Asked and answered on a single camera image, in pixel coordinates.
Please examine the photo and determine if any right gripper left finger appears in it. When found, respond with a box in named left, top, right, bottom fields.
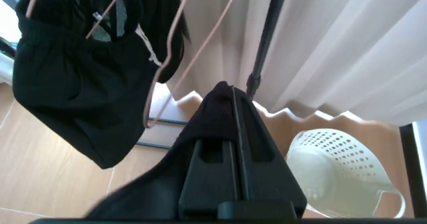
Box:
left=178, top=138, right=240, bottom=219

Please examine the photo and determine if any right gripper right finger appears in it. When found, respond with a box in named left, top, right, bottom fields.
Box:
left=232, top=85, right=308, bottom=219

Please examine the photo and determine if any black t-shirt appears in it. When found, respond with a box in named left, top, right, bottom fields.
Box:
left=85, top=80, right=242, bottom=220

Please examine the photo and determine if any white laundry basket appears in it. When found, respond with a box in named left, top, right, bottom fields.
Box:
left=286, top=127, right=406, bottom=219

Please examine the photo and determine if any black clothes rack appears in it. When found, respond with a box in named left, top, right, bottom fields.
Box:
left=0, top=0, right=291, bottom=151

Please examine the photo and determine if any beige curtain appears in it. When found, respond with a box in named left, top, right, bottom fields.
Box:
left=166, top=0, right=427, bottom=128

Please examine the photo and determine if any window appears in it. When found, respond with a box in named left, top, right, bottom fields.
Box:
left=0, top=0, right=36, bottom=51

